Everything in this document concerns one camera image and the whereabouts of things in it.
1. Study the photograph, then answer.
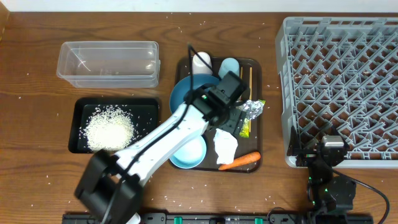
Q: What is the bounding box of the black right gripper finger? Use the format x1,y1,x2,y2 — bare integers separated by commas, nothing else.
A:
331,126,349,148
287,126,302,156

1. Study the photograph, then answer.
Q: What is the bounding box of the dark blue plate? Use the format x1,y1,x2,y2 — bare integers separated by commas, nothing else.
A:
169,74,220,113

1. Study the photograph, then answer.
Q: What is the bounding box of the light blue bowl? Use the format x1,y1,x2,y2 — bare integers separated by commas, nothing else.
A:
170,136,207,169

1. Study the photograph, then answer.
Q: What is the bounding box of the pile of white rice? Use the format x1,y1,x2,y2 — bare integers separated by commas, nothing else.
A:
78,105,142,152

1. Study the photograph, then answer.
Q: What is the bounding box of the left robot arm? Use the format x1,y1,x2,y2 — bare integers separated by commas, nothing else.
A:
75,72,249,223

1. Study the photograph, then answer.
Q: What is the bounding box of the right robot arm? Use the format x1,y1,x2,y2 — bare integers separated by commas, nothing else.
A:
287,127,356,223

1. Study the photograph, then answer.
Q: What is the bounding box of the grey dishwasher rack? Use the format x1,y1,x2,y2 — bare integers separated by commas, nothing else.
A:
275,17,397,169

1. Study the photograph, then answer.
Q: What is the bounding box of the dark brown serving tray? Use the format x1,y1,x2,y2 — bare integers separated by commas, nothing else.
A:
175,57,262,173

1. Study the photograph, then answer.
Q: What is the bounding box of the crumpled foil wrapper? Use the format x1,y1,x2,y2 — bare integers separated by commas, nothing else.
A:
238,100,266,120

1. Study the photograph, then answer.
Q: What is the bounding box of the light blue plastic cup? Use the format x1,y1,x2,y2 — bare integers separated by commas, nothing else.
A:
218,58,240,79

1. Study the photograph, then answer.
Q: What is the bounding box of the yellow green snack packet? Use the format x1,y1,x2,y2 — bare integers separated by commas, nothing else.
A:
239,118,251,138

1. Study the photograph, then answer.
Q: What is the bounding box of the pink plastic cup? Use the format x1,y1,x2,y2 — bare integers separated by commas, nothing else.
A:
192,52,213,75

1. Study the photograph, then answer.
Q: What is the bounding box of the orange carrot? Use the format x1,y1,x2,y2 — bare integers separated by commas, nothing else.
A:
218,152,261,170

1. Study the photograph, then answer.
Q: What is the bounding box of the white crumpled napkin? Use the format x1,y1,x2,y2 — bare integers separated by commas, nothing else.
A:
213,129,238,165

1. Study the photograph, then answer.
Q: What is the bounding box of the wooden chopstick right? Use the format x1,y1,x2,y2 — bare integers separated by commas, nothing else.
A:
249,67,252,133

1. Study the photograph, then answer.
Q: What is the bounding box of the black plastic tray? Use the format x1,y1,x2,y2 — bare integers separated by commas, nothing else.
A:
68,96,159,154

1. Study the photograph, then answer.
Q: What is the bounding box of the clear plastic bin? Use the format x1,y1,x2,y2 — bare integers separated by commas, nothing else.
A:
57,41,160,88

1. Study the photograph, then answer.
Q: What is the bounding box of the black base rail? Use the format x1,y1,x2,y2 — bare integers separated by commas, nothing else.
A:
62,213,374,224

